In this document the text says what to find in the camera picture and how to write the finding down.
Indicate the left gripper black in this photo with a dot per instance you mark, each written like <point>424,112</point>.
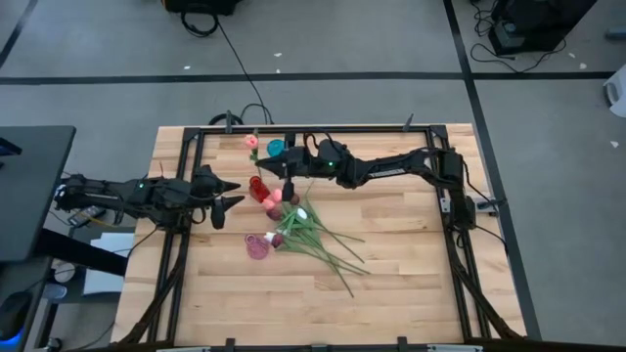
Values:
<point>205,186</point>

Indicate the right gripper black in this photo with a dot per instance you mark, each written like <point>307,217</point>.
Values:
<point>300,163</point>

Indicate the dark red artificial tulip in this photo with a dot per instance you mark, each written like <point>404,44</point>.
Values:
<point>274,213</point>
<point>295,199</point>
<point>278,239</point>

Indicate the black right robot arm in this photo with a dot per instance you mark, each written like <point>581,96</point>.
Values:
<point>391,168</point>

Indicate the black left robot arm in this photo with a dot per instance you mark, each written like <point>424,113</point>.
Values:
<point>122,195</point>

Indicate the teal glass vase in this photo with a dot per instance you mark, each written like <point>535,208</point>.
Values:
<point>275,147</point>

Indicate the red glass vase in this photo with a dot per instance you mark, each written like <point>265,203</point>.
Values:
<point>257,190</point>

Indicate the pink glass vase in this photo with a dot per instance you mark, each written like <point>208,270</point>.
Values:
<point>257,249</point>

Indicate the white paper sheet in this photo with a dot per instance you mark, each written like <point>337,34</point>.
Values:
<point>110,264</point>

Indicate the dark handheld remote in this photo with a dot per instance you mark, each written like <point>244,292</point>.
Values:
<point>87,215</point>

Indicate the black desk foot bar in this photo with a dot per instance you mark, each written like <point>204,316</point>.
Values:
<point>83,251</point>

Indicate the black floor case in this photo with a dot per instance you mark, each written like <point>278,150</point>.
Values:
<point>200,5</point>

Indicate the black desk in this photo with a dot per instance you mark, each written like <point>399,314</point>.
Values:
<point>29,195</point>

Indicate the small grey power box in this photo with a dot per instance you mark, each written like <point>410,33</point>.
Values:
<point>486,204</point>

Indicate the black computer mouse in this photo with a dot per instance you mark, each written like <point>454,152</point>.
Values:
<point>14,313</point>

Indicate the black equipment box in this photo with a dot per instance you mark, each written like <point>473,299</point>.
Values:
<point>543,24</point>

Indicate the white trash bin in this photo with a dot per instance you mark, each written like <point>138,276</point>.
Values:
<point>617,93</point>

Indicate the black aluminium table frame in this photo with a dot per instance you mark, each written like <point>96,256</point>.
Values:
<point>367,128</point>

